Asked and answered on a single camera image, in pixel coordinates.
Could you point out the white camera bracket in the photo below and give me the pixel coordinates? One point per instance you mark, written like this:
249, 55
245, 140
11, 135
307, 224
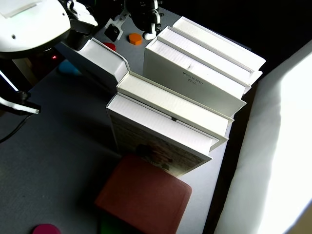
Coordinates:
114, 22
14, 105

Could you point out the black-spined picture-cover book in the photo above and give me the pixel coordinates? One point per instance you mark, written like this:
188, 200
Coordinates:
158, 126

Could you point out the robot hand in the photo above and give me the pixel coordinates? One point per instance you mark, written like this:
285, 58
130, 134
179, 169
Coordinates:
141, 12
29, 29

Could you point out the white Fashion India book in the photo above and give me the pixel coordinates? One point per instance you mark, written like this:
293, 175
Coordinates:
102, 57

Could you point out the white plain-spine book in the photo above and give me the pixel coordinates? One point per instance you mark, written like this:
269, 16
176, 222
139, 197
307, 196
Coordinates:
219, 44

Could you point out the grey book dark spine lettering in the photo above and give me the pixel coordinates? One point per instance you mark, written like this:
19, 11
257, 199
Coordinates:
207, 54

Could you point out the white backdrop sheet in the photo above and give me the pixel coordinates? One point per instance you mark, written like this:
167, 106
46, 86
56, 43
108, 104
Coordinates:
280, 146

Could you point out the blue block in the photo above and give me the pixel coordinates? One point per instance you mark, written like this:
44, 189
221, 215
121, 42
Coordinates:
68, 68

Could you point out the orange hexagonal block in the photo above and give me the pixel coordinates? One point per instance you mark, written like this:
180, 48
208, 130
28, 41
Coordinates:
135, 39

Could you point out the red hardcover book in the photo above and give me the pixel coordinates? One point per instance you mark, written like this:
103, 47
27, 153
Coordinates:
146, 195

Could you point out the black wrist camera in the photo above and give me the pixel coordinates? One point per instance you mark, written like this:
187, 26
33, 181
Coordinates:
23, 96
112, 31

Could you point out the green block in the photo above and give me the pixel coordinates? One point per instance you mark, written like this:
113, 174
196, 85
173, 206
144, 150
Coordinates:
106, 226

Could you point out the red heart block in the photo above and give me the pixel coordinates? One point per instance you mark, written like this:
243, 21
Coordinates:
110, 46

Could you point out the pink round block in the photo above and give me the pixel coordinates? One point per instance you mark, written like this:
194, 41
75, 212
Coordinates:
46, 229

